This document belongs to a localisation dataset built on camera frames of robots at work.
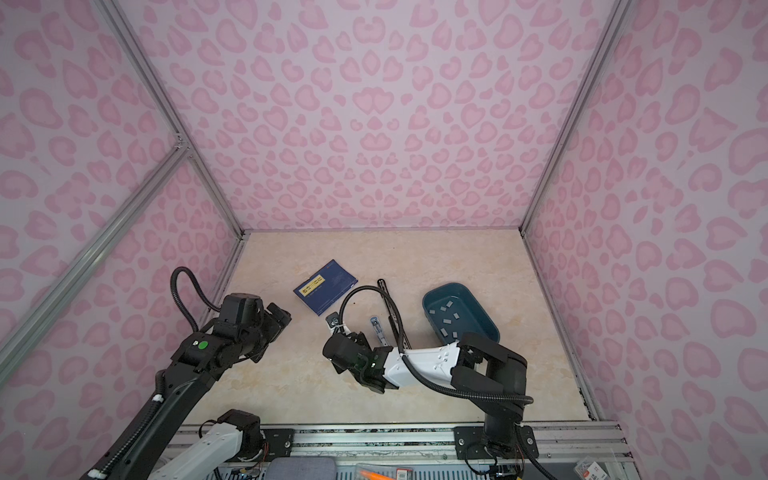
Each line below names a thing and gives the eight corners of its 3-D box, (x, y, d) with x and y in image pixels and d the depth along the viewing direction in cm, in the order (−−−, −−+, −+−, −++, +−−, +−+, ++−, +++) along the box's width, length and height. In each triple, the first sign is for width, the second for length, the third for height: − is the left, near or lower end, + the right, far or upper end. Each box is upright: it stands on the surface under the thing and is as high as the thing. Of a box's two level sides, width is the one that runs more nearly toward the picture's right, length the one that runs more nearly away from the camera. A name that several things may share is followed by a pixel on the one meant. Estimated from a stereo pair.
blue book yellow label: (295, 292, 104) (293, 288, 103) (333, 263, 113) (332, 259, 111) (319, 315, 99) (318, 311, 97) (358, 282, 107) (357, 279, 105)
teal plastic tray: (425, 344, 92) (427, 335, 88) (422, 293, 104) (423, 283, 100) (494, 343, 92) (499, 335, 88) (483, 292, 104) (487, 283, 99)
